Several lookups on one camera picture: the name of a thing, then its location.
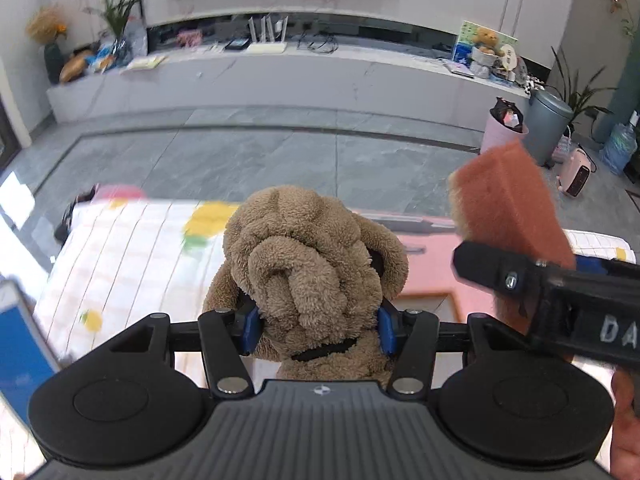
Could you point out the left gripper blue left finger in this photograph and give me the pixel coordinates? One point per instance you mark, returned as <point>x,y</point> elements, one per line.
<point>250,329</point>

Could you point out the teddy bear bouquet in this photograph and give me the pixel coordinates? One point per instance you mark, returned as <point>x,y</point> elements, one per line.
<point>485,52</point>

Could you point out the tall leafy floor plant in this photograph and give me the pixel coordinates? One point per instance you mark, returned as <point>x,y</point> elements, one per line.
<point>578,95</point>

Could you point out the blue water bottle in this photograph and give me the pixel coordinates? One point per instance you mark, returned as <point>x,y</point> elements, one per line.
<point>620,146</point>

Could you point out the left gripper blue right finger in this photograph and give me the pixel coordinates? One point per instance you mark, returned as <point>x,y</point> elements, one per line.
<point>387,328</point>

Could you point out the white tablet on stand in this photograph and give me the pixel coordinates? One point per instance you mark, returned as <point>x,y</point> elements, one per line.
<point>26,363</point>

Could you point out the checked lemon tablecloth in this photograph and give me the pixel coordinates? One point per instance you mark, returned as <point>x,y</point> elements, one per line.
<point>78,283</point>

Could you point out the grey trash can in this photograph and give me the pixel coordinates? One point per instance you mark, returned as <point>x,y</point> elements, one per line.
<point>546,119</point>

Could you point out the pink space heater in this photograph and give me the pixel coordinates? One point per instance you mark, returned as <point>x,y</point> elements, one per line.
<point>575,172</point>

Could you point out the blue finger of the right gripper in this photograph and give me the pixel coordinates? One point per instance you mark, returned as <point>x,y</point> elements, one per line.
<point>595,265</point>
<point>500,269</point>

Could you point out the dried flowers dark vase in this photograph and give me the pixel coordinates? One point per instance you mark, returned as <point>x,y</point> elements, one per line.
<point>45,27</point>

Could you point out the pink waste bin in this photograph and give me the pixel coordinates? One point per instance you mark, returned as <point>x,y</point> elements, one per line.
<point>504,124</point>

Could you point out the brown plush knot toy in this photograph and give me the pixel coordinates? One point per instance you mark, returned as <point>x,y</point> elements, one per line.
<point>317,272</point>

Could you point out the brown bear-shaped sponge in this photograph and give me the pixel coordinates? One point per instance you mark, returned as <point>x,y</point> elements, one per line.
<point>501,200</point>

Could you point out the white wifi router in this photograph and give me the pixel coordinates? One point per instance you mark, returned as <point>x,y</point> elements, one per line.
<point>267,36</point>

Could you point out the white marble tv console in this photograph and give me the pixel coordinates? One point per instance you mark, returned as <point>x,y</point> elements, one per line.
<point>351,79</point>

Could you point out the potted green plant left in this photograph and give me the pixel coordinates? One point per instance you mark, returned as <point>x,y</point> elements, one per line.
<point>116,15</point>

